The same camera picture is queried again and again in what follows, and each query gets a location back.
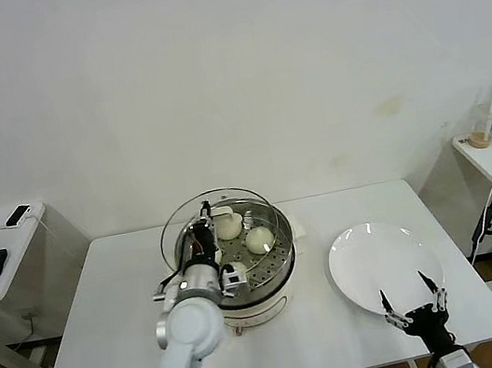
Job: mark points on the black and white phone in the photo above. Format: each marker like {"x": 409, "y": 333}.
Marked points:
{"x": 18, "y": 215}

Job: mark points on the clear plastic drink cup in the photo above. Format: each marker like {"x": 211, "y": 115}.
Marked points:
{"x": 482, "y": 128}

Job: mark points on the white desk with mouse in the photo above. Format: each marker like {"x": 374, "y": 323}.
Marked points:
{"x": 24, "y": 240}

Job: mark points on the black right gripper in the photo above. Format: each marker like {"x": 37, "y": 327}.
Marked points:
{"x": 428, "y": 328}

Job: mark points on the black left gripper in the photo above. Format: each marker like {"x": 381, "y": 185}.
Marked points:
{"x": 202, "y": 248}

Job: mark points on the stainless steel steamer basket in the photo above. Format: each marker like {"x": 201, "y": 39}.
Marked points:
{"x": 274, "y": 266}

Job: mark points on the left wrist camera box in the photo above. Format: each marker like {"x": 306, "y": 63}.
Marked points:
{"x": 233, "y": 279}

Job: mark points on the round white plate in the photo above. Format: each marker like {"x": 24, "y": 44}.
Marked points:
{"x": 371, "y": 257}

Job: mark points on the small printed label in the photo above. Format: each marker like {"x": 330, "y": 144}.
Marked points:
{"x": 464, "y": 140}

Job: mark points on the white steamed baozi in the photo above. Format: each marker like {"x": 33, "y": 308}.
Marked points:
{"x": 260, "y": 240}
{"x": 243, "y": 268}
{"x": 228, "y": 232}

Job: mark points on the cream electric cooker base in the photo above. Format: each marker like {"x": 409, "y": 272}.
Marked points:
{"x": 267, "y": 308}

